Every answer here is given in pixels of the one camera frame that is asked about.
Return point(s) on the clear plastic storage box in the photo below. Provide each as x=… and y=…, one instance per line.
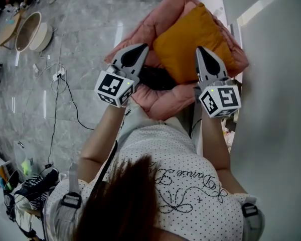
x=27, y=154

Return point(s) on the black garment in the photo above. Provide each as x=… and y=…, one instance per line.
x=155, y=80

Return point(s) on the light grey trousers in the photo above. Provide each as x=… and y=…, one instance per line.
x=138, y=119

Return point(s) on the person's right forearm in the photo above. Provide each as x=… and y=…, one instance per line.
x=214, y=144

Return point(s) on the orange cushion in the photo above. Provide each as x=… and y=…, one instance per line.
x=185, y=46

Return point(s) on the white dotted shirt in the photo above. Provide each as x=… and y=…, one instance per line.
x=190, y=174

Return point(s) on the wooden low table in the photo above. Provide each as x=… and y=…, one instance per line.
x=7, y=34

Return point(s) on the white charger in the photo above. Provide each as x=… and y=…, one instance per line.
x=35, y=68

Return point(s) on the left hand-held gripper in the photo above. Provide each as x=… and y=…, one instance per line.
x=110, y=84

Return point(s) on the beige round tub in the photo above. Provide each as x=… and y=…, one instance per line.
x=40, y=36

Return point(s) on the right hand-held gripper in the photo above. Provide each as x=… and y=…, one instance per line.
x=223, y=99

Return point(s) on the black white striped cloth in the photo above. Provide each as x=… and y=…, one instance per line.
x=33, y=189

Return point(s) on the black sneaker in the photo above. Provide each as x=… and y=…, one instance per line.
x=51, y=176

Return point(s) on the white power strip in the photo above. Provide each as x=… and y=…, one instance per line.
x=59, y=74

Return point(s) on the black power adapter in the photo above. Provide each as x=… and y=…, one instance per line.
x=48, y=165

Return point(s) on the person's left forearm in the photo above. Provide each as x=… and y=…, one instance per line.
x=97, y=139

